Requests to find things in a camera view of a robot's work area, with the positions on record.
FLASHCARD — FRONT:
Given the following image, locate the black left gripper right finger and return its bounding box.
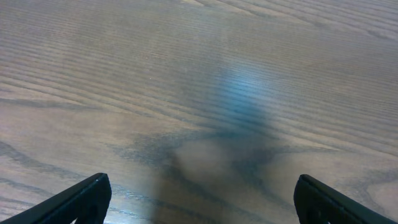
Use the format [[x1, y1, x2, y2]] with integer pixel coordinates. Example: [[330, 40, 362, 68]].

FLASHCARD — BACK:
[[294, 174, 397, 224]]

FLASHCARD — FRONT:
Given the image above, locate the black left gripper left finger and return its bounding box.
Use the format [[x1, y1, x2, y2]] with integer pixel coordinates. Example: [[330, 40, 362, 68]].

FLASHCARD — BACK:
[[1, 173, 112, 224]]

